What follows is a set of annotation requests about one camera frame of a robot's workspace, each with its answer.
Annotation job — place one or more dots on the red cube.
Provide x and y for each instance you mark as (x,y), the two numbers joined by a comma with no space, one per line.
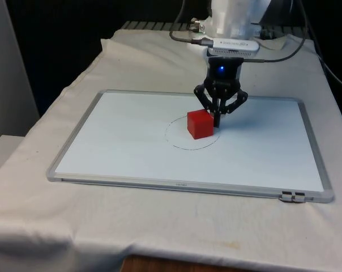
(200,124)

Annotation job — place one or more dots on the white whiteboard with grey frame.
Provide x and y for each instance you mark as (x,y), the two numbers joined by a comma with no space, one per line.
(171,147)

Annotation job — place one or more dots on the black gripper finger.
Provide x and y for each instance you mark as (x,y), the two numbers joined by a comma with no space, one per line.
(234,102)
(206,99)

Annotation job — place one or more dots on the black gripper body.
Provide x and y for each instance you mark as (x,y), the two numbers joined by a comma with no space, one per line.
(223,73)

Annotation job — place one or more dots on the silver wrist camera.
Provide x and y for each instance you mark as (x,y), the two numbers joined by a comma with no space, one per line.
(234,45)

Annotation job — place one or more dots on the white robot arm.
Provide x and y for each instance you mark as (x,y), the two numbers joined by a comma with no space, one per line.
(230,20)

